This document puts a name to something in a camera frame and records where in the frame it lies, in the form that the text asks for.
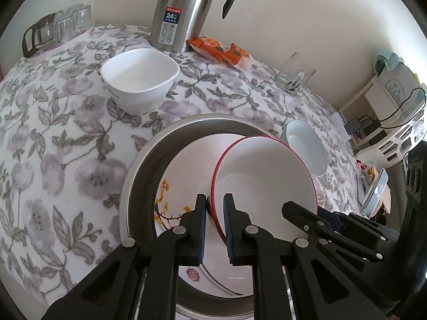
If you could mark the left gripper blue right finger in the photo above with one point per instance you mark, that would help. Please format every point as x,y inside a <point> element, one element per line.
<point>240,243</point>

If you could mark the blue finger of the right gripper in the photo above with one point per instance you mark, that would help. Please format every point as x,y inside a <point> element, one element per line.
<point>304,219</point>
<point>336,220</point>

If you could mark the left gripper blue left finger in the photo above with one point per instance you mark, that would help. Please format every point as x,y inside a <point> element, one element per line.
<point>197,230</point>

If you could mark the strawberry pattern bowl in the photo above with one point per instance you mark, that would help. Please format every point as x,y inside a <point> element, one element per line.
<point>262,174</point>

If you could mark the stainless steel plate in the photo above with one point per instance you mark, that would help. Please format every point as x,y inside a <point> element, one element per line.
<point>157,258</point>

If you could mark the black rim white plate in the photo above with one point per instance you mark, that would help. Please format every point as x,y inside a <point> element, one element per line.
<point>188,175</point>

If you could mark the light blue bowl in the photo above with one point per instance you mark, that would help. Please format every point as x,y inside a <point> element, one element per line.
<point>303,140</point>

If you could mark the white square bowl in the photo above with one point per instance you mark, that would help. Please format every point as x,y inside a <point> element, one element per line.
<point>140,79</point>

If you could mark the white power strip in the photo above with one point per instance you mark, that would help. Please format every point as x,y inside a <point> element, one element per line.
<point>339,126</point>

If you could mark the black charger adapter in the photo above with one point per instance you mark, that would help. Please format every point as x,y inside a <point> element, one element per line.
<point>353,126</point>

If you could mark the white lattice shelf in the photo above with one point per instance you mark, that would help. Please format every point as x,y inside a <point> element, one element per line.
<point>392,111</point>

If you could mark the clear glass mug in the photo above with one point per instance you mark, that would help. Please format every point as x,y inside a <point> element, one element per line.
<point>294,73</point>

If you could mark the floral grey tablecloth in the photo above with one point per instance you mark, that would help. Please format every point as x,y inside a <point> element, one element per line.
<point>66,148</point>

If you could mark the orange snack packet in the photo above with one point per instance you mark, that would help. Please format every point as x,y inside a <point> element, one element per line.
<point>238,58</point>
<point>207,47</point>

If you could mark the teal cloth on shelf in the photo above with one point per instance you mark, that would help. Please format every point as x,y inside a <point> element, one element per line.
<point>386,60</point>

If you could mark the stainless steel thermos jug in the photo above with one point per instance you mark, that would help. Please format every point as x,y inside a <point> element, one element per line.
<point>175,22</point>

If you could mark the upturned drinking glass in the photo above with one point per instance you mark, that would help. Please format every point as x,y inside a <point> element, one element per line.
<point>82,17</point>
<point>64,27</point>

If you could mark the glass teapot black handle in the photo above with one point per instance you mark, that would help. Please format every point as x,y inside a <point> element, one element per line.
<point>42,35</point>

